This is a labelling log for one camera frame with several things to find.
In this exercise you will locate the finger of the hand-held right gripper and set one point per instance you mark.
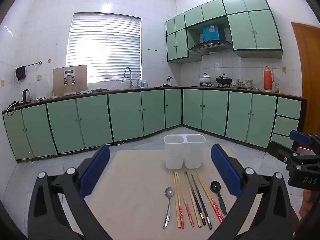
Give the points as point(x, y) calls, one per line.
point(281, 151)
point(301, 137)

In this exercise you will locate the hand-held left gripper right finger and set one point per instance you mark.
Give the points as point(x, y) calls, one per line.
point(226, 172)

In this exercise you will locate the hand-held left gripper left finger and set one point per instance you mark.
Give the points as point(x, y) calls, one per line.
point(96, 172)

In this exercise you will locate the wooden chopstick red end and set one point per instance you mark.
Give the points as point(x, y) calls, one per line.
point(187, 210)
point(211, 196)
point(180, 210)
point(208, 197)

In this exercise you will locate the black chopstick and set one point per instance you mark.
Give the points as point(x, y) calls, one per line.
point(197, 205)
point(202, 205)

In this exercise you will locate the white plastic utensil holder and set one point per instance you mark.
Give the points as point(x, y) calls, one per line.
point(185, 152)

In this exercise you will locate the light wooden patterned chopstick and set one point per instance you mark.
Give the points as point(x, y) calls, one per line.
point(176, 200)

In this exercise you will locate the metal spoon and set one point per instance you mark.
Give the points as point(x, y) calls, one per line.
point(169, 192)

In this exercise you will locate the person's right hand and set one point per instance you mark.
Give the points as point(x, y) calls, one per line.
point(305, 202)

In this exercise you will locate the black spoon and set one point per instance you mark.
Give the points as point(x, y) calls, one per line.
point(215, 187)

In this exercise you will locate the plain wooden chopstick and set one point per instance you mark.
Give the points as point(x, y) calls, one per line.
point(193, 202)

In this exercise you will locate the glass jar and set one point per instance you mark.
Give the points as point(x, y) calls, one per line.
point(276, 88)

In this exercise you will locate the orange wooden door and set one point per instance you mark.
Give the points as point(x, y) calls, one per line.
point(310, 80)

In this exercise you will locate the row of green base cabinets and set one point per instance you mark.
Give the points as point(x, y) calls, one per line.
point(125, 115)

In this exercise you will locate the red thermos flask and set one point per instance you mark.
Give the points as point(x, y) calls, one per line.
point(268, 81)

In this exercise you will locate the small glass bowl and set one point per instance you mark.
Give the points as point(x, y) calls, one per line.
point(256, 88)

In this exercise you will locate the green patterned cup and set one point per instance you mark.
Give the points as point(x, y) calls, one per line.
point(248, 83)

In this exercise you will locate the dishcloths on counter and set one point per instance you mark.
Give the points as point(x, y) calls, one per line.
point(95, 90)

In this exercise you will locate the stack of bowls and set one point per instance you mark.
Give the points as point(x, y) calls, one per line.
point(235, 82)

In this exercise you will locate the gas stove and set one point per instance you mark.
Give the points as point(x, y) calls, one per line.
point(215, 85)

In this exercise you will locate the black wok with lid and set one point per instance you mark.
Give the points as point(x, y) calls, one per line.
point(223, 80)

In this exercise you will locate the white cooking pot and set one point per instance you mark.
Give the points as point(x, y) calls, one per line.
point(205, 78)

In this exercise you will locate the cardboard box with label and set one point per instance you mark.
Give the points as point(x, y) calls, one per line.
point(58, 80)

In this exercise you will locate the glass bottles by sink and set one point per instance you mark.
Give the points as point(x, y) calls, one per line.
point(142, 83)

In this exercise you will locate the metal sink faucet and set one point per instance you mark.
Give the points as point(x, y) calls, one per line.
point(130, 77)

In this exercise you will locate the steel electric kettle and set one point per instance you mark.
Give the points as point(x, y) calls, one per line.
point(27, 96)

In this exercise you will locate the dark towel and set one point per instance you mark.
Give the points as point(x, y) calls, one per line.
point(20, 73)

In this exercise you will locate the white window blinds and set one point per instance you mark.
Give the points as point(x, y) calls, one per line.
point(105, 47)

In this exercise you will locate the black range hood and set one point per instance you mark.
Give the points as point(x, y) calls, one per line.
point(210, 45)

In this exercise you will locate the blue box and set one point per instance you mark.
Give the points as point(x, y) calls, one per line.
point(212, 33)

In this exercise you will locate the green wall cabinets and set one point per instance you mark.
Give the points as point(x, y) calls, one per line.
point(252, 30)

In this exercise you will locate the metal towel rail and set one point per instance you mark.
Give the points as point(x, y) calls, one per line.
point(31, 64)

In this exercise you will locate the wall hooks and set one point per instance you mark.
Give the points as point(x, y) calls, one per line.
point(152, 49)

